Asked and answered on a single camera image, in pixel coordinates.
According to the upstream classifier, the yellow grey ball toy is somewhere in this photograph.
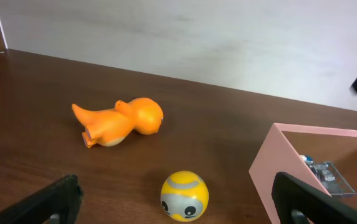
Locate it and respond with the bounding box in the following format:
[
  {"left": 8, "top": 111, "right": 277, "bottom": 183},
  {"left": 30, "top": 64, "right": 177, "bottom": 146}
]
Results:
[{"left": 160, "top": 170, "right": 209, "bottom": 222}]

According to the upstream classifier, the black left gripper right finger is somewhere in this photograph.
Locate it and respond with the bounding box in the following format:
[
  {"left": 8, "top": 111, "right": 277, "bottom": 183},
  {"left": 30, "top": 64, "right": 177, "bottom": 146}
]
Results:
[{"left": 272, "top": 172, "right": 357, "bottom": 224}]

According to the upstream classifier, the orange dinosaur toy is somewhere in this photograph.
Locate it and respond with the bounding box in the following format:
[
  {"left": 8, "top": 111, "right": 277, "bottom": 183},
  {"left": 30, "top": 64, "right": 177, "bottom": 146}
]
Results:
[{"left": 72, "top": 98, "right": 164, "bottom": 148}]

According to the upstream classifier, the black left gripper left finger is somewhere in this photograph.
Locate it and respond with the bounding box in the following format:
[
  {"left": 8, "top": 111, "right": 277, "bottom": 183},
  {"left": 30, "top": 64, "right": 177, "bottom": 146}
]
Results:
[{"left": 0, "top": 174, "right": 83, "bottom": 224}]

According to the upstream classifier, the pink box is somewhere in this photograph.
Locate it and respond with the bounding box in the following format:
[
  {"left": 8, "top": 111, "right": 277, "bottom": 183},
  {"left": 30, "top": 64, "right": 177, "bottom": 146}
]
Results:
[{"left": 249, "top": 123, "right": 357, "bottom": 223}]

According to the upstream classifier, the red fire truck with ladder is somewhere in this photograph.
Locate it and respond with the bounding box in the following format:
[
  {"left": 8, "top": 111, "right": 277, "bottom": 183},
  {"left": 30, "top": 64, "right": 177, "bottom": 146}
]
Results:
[{"left": 299, "top": 155, "right": 356, "bottom": 198}]

